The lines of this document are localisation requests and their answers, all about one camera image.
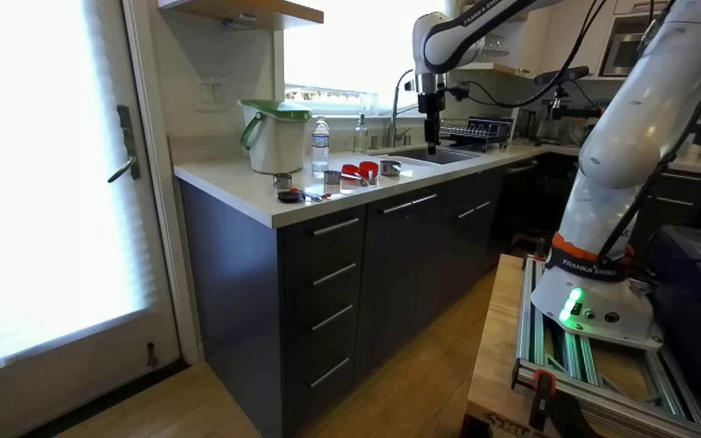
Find dark grey drawer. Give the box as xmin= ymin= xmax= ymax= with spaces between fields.
xmin=284 ymin=290 xmax=368 ymax=383
xmin=284 ymin=247 xmax=368 ymax=333
xmin=284 ymin=333 xmax=368 ymax=434
xmin=284 ymin=206 xmax=368 ymax=282

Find built-in microwave oven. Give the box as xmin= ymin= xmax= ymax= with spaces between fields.
xmin=598 ymin=9 xmax=662 ymax=79

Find red and black clamp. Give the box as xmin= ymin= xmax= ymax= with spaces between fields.
xmin=526 ymin=366 xmax=560 ymax=433

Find white glass door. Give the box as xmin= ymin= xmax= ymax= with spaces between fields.
xmin=0 ymin=0 xmax=185 ymax=438

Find large red measuring cup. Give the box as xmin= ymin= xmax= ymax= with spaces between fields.
xmin=354 ymin=157 xmax=382 ymax=181

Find metal door lever handle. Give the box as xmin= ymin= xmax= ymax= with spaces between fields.
xmin=105 ymin=102 xmax=144 ymax=184

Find dark dish rack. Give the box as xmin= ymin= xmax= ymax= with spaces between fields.
xmin=446 ymin=117 xmax=516 ymax=153

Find dark blue storage box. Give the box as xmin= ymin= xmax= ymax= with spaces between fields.
xmin=648 ymin=224 xmax=701 ymax=424

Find black countertop appliance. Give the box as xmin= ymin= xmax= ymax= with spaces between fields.
xmin=528 ymin=66 xmax=606 ymax=145

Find steel kitchen faucet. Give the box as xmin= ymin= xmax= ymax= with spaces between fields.
xmin=386 ymin=66 xmax=419 ymax=150

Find clear soap dispenser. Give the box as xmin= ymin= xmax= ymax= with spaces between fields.
xmin=353 ymin=111 xmax=370 ymax=155

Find white framed window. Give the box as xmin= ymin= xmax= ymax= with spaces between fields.
xmin=281 ymin=0 xmax=451 ymax=117

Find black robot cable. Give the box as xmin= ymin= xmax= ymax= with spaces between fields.
xmin=446 ymin=0 xmax=612 ymax=111

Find white bin with green lid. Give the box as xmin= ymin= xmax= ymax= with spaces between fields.
xmin=239 ymin=96 xmax=314 ymax=178

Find white wall outlet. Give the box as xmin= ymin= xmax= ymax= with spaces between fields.
xmin=201 ymin=78 xmax=229 ymax=107

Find dark kitchen sink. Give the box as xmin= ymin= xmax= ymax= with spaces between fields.
xmin=390 ymin=144 xmax=482 ymax=166

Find clear plastic water bottle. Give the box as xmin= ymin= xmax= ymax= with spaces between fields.
xmin=309 ymin=117 xmax=332 ymax=178

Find dark grey cabinet door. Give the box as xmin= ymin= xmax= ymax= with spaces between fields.
xmin=446 ymin=170 xmax=505 ymax=307
xmin=363 ymin=186 xmax=453 ymax=376

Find dark corner base cabinet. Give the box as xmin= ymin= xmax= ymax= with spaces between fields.
xmin=492 ymin=150 xmax=580 ymax=254

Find dark grey cabinet side panel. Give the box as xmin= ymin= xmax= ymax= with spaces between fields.
xmin=178 ymin=178 xmax=289 ymax=438

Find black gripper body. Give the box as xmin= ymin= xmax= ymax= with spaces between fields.
xmin=416 ymin=90 xmax=447 ymax=127

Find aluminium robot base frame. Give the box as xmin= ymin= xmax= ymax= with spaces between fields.
xmin=508 ymin=253 xmax=701 ymax=438

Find wooden wall shelf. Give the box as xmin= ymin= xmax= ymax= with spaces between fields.
xmin=156 ymin=0 xmax=325 ymax=31

